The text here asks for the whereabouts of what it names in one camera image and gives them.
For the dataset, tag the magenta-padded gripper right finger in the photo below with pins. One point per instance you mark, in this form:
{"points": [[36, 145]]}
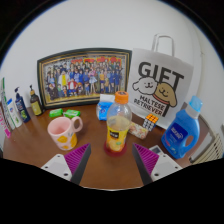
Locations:
{"points": [[146, 159]]}

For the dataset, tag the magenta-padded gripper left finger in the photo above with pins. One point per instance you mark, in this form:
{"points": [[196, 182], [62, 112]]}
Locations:
{"points": [[77, 159]]}

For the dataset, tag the orange juice bottle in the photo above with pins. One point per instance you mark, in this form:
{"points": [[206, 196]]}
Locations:
{"points": [[117, 133]]}

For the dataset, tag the pink mug with yellow dots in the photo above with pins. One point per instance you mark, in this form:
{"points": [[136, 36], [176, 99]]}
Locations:
{"points": [[63, 135]]}

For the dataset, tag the blue detergent bottle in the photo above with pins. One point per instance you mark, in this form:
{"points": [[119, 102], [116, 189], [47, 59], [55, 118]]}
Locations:
{"points": [[178, 135]]}

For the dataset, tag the blue tissue pack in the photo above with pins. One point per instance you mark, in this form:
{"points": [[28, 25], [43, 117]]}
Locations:
{"points": [[103, 110]]}

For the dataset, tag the brown wooden side cabinet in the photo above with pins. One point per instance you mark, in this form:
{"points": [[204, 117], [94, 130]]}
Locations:
{"points": [[204, 133]]}

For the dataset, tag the white radiator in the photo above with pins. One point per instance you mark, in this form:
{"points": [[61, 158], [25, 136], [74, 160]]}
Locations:
{"points": [[211, 151]]}

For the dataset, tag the amber pump bottle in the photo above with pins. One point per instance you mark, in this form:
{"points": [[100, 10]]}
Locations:
{"points": [[36, 105]]}

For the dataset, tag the dark blue pump bottle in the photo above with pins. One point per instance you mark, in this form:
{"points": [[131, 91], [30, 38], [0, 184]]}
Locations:
{"points": [[22, 110]]}

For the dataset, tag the white shampoo bottle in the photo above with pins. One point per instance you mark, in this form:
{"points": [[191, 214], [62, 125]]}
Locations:
{"points": [[14, 115]]}

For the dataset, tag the white printed paper bag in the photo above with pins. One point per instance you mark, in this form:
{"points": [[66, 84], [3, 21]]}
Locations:
{"points": [[160, 83]]}

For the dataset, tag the framed group picture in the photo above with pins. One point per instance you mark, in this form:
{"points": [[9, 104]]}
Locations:
{"points": [[83, 78]]}

